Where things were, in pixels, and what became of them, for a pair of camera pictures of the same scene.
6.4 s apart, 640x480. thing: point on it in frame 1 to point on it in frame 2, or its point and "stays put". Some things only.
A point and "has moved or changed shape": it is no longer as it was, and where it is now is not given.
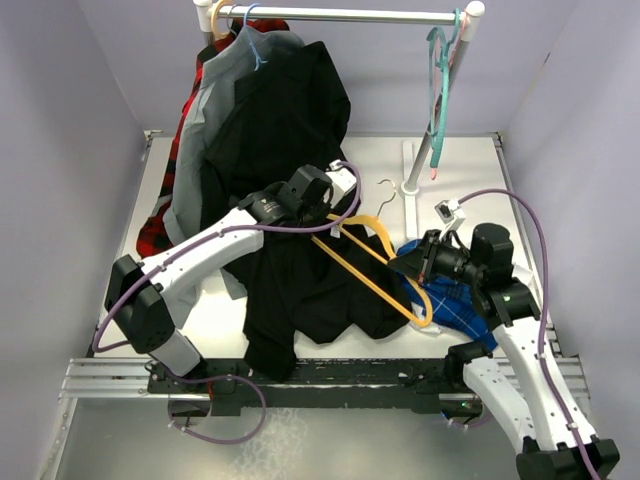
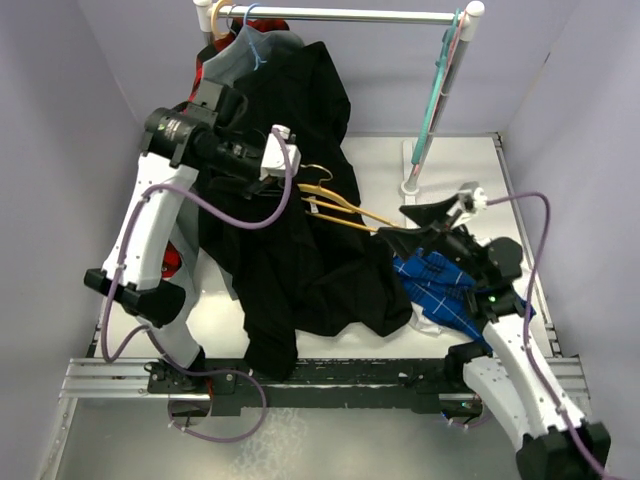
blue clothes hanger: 248,39 stays put
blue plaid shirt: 454,304 stays put
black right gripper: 421,263 to 406,240
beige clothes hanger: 219,34 stays put
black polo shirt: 316,286 stays put
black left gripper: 324,210 to 251,187
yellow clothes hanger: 362,275 has moved or changed shape
